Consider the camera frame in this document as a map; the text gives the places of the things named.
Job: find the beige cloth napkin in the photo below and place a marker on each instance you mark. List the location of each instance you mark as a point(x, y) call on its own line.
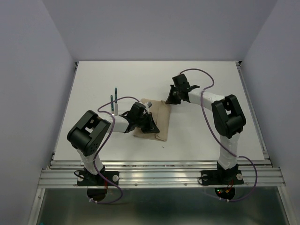
point(161, 114)

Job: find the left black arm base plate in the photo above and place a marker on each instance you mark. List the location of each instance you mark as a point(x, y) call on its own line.
point(86, 179)

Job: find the silver knife teal handle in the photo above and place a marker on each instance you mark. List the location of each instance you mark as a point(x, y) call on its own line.
point(116, 101)

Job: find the aluminium rail frame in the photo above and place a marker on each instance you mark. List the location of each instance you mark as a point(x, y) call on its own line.
point(158, 192)

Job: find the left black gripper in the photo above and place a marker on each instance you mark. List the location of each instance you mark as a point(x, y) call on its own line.
point(151, 127)

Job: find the silver fork teal handle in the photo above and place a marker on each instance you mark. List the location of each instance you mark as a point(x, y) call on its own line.
point(112, 104)

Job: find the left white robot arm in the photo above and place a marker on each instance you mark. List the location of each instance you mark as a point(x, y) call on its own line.
point(87, 136)

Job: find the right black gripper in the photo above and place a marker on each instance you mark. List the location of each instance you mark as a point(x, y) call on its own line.
point(170, 100)

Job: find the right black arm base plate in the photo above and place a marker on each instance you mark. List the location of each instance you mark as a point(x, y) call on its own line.
point(216, 177)

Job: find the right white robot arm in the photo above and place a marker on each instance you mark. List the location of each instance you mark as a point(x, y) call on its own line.
point(223, 115)

